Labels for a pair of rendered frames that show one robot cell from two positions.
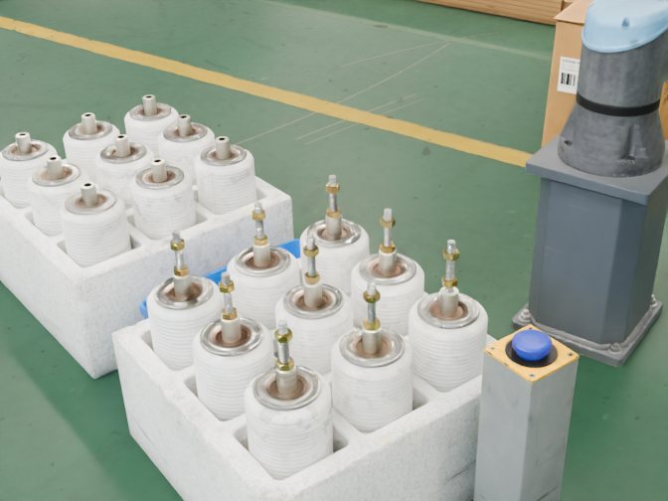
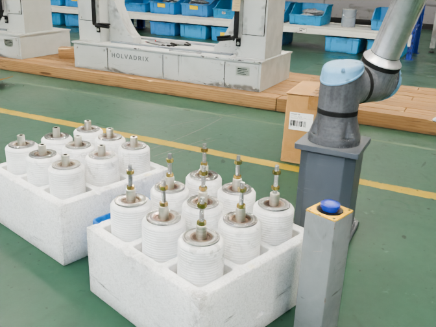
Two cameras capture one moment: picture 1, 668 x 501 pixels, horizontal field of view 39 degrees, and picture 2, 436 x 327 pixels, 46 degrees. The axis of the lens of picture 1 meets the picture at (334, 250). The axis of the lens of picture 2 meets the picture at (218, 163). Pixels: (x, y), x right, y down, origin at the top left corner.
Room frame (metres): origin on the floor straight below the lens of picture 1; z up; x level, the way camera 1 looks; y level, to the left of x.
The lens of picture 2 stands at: (-0.09, 0.20, 0.76)
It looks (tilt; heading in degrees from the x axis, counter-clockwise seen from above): 21 degrees down; 349
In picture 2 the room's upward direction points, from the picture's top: 2 degrees clockwise
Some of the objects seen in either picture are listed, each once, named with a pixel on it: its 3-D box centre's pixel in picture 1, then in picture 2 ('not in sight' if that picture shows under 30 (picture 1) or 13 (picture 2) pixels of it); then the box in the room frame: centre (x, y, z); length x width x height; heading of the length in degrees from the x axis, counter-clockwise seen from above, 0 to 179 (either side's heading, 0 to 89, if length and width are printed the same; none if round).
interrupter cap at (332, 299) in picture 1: (313, 301); (202, 202); (0.98, 0.03, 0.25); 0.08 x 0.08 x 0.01
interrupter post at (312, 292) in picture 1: (312, 292); (202, 197); (0.98, 0.03, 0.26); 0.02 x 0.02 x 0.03
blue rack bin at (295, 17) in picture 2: not in sight; (311, 13); (5.50, -1.89, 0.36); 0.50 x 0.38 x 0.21; 145
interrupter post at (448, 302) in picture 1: (448, 301); (274, 199); (0.95, -0.14, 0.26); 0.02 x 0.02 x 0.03
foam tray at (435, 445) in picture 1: (317, 401); (201, 262); (0.98, 0.03, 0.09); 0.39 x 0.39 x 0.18; 35
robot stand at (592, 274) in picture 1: (597, 241); (327, 186); (1.26, -0.41, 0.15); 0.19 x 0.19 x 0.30; 53
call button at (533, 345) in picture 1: (531, 347); (329, 207); (0.78, -0.20, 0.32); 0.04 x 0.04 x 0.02
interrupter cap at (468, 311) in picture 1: (448, 310); (274, 204); (0.95, -0.14, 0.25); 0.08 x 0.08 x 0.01
